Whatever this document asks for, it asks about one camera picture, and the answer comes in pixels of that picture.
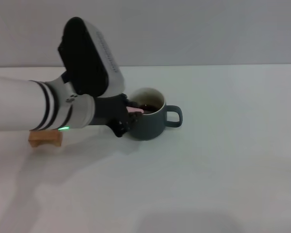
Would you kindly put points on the black white wrist camera box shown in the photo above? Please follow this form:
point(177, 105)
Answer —
point(87, 58)

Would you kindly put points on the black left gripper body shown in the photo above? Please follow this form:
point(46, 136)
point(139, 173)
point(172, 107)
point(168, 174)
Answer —
point(109, 109)

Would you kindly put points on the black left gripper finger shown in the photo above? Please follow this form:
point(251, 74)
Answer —
point(129, 101)
point(123, 125)

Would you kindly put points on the light wooden bridge block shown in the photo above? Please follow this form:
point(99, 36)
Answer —
point(46, 138)

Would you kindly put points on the grey ceramic mug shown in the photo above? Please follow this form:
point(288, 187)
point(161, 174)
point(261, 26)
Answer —
point(150, 126)

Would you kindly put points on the dark coffee liquid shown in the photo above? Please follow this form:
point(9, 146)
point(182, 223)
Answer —
point(152, 108)

